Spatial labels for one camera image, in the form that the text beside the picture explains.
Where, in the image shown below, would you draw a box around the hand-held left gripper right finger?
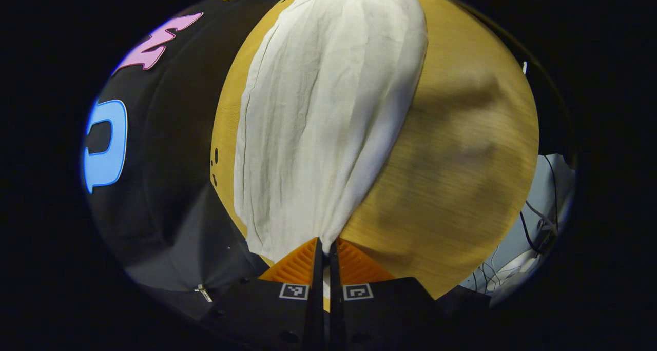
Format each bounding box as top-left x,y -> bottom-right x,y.
328,237 -> 450,351

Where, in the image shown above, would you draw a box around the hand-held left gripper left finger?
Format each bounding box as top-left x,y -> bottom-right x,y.
203,237 -> 325,351

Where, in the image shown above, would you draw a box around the white jeans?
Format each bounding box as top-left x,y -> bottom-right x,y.
234,0 -> 429,263

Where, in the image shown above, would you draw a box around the black power cable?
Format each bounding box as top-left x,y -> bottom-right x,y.
519,155 -> 561,257

